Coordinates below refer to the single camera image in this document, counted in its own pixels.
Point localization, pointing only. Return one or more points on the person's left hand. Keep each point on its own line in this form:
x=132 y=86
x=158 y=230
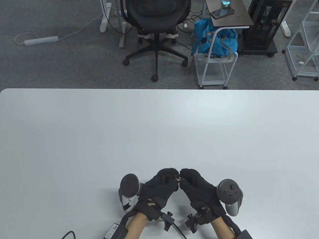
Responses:
x=155 y=191

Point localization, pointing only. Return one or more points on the person's right hand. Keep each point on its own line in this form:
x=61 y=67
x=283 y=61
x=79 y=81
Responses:
x=201 y=196

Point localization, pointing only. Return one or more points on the person's right forearm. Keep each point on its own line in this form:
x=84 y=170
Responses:
x=221 y=230

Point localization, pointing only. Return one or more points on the person's left forearm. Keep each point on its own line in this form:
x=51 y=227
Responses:
x=135 y=227

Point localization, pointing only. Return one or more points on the grey hand controller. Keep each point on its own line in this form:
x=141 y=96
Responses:
x=128 y=184
x=228 y=191

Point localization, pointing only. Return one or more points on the black box with white label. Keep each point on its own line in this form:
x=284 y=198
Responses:
x=114 y=231

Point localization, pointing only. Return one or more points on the blue bag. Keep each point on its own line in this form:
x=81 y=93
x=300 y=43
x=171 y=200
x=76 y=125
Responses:
x=221 y=42

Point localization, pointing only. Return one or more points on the white desk leg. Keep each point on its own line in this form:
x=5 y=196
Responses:
x=104 y=25
x=286 y=29

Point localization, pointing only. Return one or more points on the black mesh office chair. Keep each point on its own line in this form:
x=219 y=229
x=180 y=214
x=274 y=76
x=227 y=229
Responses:
x=155 y=15

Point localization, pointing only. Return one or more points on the white rolling side table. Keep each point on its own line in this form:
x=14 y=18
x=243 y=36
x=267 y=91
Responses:
x=234 y=18

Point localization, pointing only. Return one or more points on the black computer case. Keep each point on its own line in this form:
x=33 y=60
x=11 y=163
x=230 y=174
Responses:
x=264 y=25

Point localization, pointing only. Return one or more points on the black smartphone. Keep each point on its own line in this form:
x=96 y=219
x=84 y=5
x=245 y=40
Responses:
x=221 y=13

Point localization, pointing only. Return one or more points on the white power strip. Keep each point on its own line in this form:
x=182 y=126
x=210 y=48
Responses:
x=41 y=39

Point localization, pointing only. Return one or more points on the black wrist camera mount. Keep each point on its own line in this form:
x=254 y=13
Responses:
x=169 y=219
x=192 y=223

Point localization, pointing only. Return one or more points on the aluminium post base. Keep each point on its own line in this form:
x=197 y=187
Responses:
x=122 y=37

